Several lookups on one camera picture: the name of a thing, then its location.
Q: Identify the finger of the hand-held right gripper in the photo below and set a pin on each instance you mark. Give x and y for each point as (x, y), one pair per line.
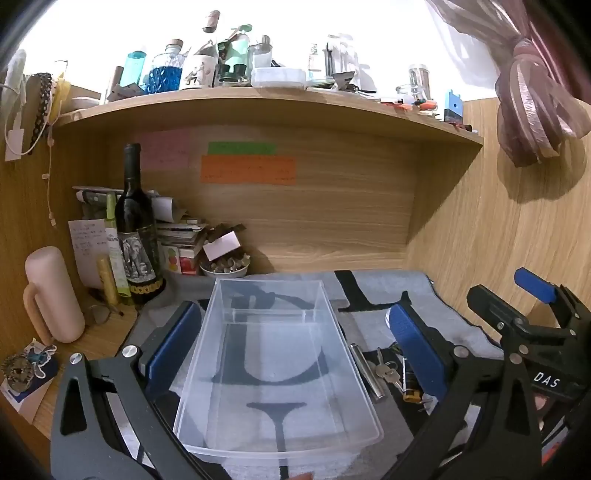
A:
(535, 282)
(494, 309)

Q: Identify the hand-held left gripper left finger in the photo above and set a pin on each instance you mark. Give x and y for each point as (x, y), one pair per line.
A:
(171, 344)

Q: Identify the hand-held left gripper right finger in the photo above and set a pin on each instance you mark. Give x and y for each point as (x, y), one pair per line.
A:
(415, 353)

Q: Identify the silver key bunch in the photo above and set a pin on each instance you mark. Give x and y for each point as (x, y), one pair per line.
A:
(388, 367)

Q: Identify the silver metal cylinder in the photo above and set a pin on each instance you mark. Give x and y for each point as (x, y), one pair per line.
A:
(367, 371)

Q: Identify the clear plastic box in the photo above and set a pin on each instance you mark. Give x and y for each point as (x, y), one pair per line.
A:
(277, 369)

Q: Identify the grey mat with black letters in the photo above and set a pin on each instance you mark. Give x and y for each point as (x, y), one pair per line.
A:
(369, 323)

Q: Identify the eyeglasses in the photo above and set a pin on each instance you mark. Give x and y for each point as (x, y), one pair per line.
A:
(99, 314)

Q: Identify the yellow tube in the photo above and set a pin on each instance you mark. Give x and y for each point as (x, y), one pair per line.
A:
(107, 281)

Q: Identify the white bowl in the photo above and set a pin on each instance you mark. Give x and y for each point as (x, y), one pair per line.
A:
(226, 269)

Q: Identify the stack of books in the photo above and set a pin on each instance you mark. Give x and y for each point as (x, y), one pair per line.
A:
(182, 244)

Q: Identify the dark wine bottle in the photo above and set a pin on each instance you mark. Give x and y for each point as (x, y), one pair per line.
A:
(137, 240)

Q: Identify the yellow-green labelled bottle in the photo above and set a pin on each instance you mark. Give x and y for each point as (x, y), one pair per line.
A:
(113, 249)

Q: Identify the white card box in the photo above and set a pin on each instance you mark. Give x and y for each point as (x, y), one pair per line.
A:
(221, 244)

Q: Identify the white handwritten note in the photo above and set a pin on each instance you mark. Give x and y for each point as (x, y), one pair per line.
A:
(83, 244)

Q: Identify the sticker sheet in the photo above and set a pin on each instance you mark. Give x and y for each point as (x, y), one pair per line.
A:
(27, 374)

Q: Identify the pink curtain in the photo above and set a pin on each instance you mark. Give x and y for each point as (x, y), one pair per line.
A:
(526, 92)

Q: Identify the orange sticky note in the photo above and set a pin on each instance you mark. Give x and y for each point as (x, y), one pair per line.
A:
(249, 170)

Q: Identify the blue plastic block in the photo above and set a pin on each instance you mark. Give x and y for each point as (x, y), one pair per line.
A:
(453, 107)

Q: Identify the pink sticky note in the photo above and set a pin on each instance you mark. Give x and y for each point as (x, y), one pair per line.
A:
(164, 150)

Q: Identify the green sticky note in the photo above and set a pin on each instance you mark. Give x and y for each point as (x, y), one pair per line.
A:
(242, 148)

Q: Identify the clear glass jar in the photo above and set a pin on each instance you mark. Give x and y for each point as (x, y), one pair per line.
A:
(419, 81)

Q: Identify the wooden shelf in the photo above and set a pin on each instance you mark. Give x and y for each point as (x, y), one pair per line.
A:
(277, 110)

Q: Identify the blue pebble glass bottle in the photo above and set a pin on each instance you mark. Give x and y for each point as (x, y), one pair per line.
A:
(164, 71)

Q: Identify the teal bottle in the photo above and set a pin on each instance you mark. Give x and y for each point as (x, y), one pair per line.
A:
(134, 69)

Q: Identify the white label glass bottle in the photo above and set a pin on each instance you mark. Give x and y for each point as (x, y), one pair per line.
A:
(201, 64)

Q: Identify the white plastic container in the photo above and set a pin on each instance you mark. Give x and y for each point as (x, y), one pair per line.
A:
(278, 77)

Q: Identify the clear plastic bag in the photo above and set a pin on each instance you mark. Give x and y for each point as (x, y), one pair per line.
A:
(344, 53)

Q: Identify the glass jar with lid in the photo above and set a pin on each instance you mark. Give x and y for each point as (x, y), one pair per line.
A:
(261, 55)

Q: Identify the clear water bottle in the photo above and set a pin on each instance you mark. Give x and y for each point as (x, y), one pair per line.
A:
(315, 64)

